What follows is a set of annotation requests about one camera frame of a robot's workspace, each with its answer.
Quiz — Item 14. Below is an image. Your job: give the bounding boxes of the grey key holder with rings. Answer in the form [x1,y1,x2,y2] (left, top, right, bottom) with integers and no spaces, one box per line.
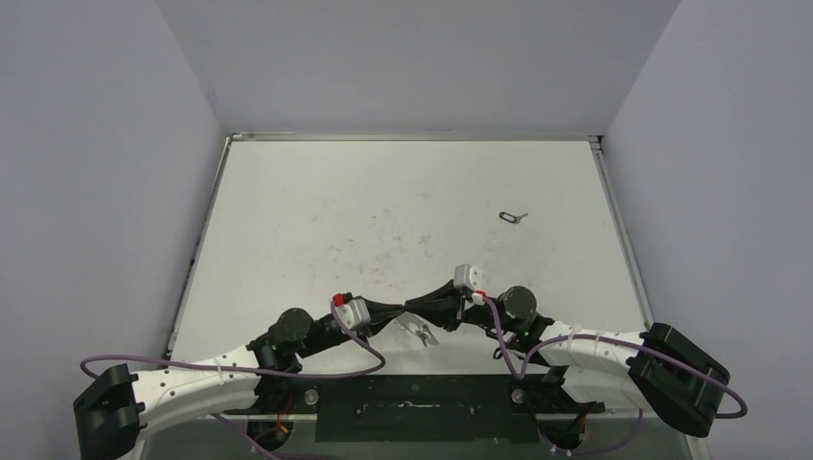
[395,312,439,347]

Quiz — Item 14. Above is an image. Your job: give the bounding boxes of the key with black tag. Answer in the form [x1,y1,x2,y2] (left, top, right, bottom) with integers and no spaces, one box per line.
[499,212,528,225]

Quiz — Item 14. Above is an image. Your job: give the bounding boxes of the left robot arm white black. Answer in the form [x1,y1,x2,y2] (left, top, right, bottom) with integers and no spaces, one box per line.
[73,294,406,459]

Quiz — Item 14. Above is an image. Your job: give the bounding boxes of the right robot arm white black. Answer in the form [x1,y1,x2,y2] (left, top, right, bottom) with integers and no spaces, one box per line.
[405,283,731,438]

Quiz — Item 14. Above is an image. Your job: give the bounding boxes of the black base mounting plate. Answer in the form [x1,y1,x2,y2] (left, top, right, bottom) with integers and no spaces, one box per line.
[239,374,605,444]

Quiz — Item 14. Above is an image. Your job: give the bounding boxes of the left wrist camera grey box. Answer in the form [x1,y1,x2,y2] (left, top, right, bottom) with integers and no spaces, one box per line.
[332,293,371,331]

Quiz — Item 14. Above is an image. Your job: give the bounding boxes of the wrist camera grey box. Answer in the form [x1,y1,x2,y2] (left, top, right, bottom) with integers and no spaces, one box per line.
[332,293,371,331]
[453,264,486,305]

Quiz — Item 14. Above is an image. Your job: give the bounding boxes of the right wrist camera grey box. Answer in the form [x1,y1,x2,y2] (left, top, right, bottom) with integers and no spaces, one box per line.
[453,264,486,305]

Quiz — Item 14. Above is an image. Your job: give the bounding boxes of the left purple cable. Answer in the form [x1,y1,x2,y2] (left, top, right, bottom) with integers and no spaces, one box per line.
[79,301,386,460]

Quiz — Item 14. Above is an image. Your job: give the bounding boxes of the aluminium table frame rail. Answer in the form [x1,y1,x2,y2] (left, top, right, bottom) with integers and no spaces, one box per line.
[591,136,707,421]

